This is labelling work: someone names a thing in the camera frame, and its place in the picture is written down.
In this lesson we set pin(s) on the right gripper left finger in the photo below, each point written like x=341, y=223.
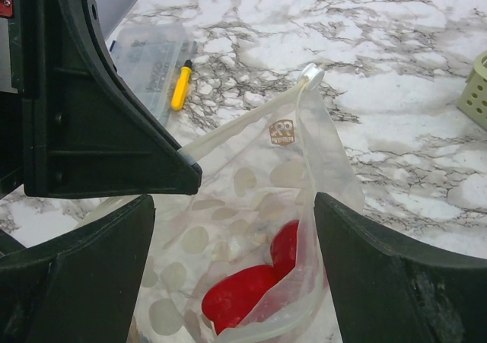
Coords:
x=81, y=286

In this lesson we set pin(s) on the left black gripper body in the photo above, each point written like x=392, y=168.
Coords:
x=21, y=82

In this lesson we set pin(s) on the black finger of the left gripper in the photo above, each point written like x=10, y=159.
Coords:
x=86, y=133

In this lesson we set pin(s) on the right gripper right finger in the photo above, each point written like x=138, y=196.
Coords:
x=388, y=287

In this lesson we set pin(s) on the red toy strawberry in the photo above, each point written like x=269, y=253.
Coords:
x=283, y=249

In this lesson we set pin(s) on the red toy bell pepper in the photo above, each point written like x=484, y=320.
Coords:
x=229, y=301

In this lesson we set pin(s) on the clear zip top bag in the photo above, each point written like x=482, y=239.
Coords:
x=259, y=171

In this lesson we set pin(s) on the clear plastic screw box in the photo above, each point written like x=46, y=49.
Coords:
x=149, y=58

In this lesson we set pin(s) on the cream plastic basket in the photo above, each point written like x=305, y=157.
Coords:
x=473, y=100

